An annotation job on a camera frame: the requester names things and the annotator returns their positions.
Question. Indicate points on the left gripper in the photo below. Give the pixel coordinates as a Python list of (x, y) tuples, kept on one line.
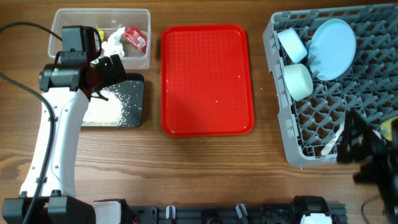
[(113, 69)]

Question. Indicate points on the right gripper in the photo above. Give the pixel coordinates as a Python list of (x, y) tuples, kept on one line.
[(365, 140)]

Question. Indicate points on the white rice grains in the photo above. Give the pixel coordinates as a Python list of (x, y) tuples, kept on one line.
[(107, 107)]

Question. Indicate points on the yellow plastic cup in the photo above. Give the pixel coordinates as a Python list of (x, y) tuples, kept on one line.
[(386, 128)]

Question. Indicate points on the white plastic spoon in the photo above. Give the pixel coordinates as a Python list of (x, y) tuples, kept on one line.
[(329, 146)]

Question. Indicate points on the white tissue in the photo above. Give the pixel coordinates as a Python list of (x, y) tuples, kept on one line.
[(112, 42)]

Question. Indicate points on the yellow snack wrapper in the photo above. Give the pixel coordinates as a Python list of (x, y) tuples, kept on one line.
[(100, 34)]

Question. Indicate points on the red silver snack wrapper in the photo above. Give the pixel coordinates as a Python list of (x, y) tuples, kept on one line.
[(136, 38)]

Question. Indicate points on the green bowl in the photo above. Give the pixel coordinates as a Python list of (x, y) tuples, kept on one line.
[(298, 81)]

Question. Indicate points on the large light blue plate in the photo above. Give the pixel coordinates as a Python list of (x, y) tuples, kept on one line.
[(332, 49)]

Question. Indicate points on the light blue bowl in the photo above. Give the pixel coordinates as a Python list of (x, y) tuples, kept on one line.
[(292, 44)]

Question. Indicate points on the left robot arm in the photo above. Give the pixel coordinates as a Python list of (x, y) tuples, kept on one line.
[(48, 193)]

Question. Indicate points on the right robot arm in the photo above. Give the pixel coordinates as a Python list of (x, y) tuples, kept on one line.
[(382, 171)]

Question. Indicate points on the black waste tray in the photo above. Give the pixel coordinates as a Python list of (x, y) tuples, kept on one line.
[(133, 102)]

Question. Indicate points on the grey dishwasher rack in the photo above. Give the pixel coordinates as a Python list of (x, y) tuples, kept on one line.
[(369, 85)]

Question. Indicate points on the red serving tray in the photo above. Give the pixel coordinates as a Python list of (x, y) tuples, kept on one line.
[(206, 81)]

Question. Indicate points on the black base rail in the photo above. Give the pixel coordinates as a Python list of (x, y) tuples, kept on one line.
[(264, 214)]

